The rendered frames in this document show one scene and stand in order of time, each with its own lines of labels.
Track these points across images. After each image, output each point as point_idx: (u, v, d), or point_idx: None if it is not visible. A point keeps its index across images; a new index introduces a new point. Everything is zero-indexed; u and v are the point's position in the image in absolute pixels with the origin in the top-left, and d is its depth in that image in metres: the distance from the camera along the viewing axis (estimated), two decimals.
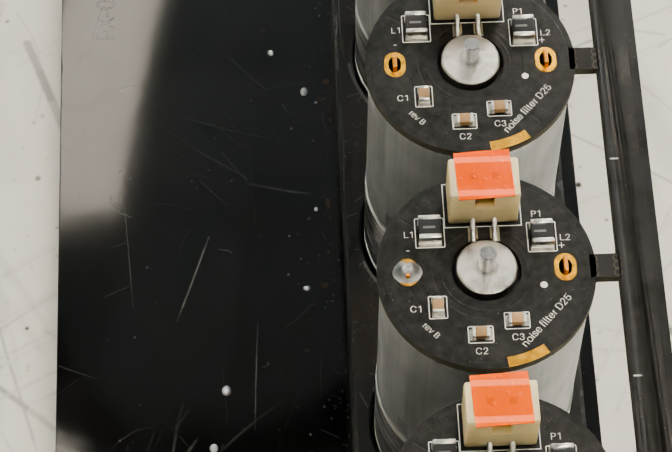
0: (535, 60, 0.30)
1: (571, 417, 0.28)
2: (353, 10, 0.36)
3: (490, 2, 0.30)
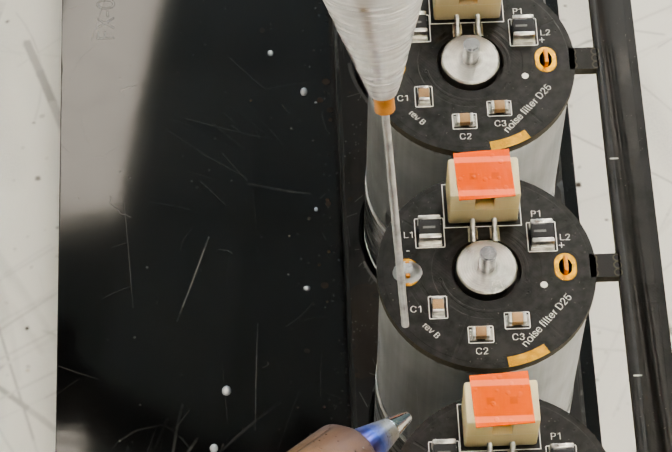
0: (535, 60, 0.30)
1: (571, 417, 0.28)
2: None
3: (490, 2, 0.30)
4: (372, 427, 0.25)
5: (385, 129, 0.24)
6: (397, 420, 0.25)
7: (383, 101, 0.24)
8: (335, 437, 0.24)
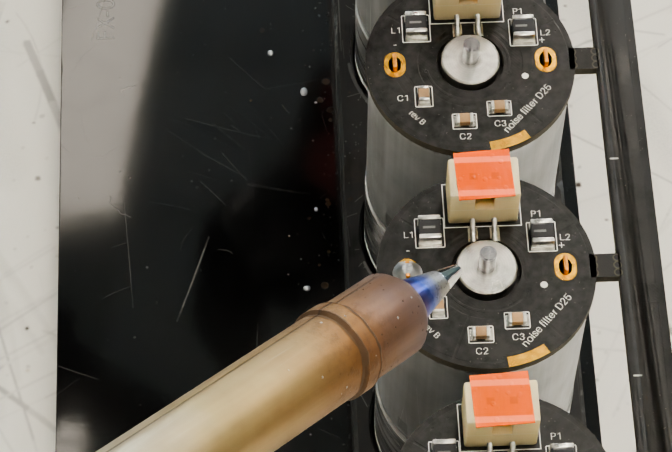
0: (535, 60, 0.30)
1: (571, 417, 0.28)
2: (353, 10, 0.36)
3: (490, 2, 0.30)
4: (420, 278, 0.23)
5: None
6: (447, 272, 0.23)
7: None
8: (380, 286, 0.22)
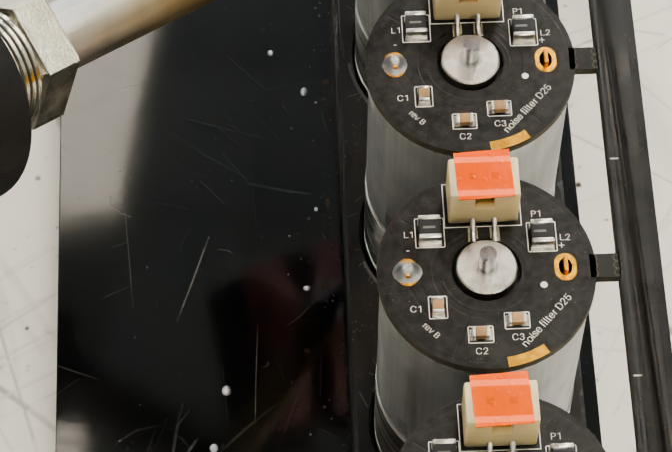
0: (535, 60, 0.30)
1: (571, 417, 0.28)
2: (353, 10, 0.36)
3: (490, 2, 0.30)
4: None
5: None
6: None
7: None
8: None
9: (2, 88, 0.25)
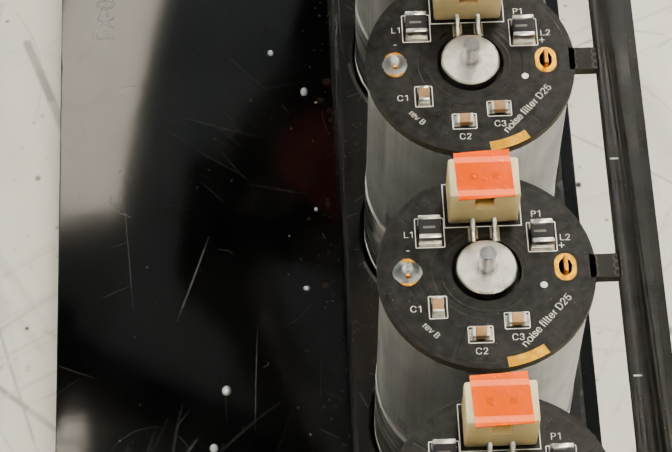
0: (535, 60, 0.30)
1: (571, 417, 0.28)
2: (353, 10, 0.36)
3: (490, 2, 0.30)
4: None
5: None
6: None
7: None
8: None
9: None
